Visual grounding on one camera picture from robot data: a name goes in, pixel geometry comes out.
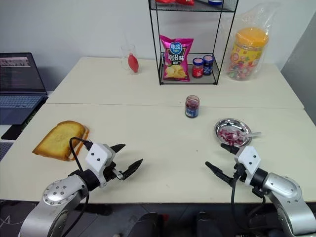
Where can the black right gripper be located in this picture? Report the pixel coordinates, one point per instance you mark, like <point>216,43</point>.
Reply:
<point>238,172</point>

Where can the dark grey laptop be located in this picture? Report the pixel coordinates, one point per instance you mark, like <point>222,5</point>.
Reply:
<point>19,74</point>

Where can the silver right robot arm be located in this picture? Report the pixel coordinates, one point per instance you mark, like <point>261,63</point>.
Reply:
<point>284,187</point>

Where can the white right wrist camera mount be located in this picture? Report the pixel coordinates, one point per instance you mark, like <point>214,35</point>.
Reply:
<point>249,160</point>

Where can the dark rounded shape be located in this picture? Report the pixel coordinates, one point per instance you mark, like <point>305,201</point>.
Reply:
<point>208,224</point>
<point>148,224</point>

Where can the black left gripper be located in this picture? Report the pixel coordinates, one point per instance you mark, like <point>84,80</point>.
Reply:
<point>109,170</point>

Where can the open blue-label jam jar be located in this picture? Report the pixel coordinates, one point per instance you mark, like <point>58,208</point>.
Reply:
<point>192,108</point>

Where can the red bulb with white stick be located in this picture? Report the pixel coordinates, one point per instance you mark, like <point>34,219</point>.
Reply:
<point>133,63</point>

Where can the red-label jam jar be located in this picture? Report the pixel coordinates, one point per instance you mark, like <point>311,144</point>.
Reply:
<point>197,70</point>

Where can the toast slice with jam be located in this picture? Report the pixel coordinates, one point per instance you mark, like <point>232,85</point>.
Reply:
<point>56,140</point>

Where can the red snack packet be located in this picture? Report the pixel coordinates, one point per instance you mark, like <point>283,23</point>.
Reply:
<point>164,1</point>
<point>185,2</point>

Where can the grey partition panel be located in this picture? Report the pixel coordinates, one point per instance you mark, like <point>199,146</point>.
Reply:
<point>301,61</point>

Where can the grey mesh panel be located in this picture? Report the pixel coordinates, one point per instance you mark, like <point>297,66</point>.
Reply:
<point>5,150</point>

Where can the clear drinking glass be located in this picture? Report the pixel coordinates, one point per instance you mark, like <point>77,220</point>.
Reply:
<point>124,56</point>

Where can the round metal plate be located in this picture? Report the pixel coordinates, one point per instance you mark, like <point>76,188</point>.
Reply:
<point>232,126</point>

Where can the pink potato chips bag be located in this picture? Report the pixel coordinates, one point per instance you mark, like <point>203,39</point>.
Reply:
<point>175,61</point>

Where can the white bread slice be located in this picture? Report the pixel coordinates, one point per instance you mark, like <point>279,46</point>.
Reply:
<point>86,130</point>

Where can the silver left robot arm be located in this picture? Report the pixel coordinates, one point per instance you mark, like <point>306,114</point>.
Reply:
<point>56,195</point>

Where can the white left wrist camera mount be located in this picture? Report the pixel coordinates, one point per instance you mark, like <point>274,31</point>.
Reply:
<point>97,158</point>

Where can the candy jar with orange lid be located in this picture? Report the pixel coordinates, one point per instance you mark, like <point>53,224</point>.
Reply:
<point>247,56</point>

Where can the small clear spoon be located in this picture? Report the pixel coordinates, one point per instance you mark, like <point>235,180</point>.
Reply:
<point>254,134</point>

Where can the blue and white lid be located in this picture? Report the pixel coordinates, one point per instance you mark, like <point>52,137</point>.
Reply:
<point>215,2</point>

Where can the candy jar in plastic bag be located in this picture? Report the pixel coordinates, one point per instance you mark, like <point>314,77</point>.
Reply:
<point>259,17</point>

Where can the closed blue-label jam jar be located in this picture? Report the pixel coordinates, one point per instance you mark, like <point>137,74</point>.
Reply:
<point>208,67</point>

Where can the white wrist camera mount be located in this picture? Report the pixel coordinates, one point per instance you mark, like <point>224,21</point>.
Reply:
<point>97,158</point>
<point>249,160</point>

